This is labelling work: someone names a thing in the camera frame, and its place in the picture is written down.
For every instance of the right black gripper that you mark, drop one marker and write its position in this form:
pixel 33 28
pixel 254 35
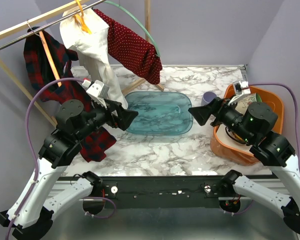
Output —
pixel 217 107

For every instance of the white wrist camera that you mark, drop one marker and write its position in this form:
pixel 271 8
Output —
pixel 241 90
pixel 97 90

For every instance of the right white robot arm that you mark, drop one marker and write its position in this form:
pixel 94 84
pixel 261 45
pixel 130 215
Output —
pixel 272 149

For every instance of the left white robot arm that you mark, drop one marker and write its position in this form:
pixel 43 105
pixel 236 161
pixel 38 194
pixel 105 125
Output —
pixel 33 214

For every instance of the orange plastic bin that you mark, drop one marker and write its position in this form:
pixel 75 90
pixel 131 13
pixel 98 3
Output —
pixel 276 104

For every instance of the floral ceramic mug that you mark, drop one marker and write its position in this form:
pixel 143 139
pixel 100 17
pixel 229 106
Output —
pixel 244 103

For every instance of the white shirt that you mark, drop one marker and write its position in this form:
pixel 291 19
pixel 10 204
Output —
pixel 92 50

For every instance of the white square plate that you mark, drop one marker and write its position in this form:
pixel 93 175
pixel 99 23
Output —
pixel 228 142

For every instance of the purple plastic cup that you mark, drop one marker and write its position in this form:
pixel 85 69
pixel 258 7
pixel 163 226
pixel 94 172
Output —
pixel 207 97

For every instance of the wooden hanger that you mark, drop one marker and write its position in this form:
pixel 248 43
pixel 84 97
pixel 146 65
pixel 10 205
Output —
pixel 46 50

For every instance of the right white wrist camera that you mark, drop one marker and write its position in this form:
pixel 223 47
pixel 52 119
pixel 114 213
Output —
pixel 241 90

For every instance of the wooden clothes rack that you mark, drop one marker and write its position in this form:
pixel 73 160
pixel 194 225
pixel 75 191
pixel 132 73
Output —
pixel 43 17

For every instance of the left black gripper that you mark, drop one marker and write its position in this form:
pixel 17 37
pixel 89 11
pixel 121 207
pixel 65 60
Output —
pixel 125 118

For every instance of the red polka dot skirt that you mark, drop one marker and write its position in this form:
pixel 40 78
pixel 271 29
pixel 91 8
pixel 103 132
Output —
pixel 132 51

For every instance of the yellow plastic hanger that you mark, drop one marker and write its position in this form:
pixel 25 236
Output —
pixel 79 19

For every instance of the black mounting rail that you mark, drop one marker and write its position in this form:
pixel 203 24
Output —
pixel 160 191

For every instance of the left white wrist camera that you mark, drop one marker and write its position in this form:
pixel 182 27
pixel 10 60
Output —
pixel 97 90

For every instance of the yellow rimmed white bowl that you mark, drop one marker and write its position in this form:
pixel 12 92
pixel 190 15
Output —
pixel 234 136

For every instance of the blue transparent plastic tray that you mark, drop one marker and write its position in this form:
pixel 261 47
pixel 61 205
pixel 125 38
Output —
pixel 160 113

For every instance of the green wire hanger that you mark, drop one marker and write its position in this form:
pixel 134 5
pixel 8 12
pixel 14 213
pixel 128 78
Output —
pixel 147 33

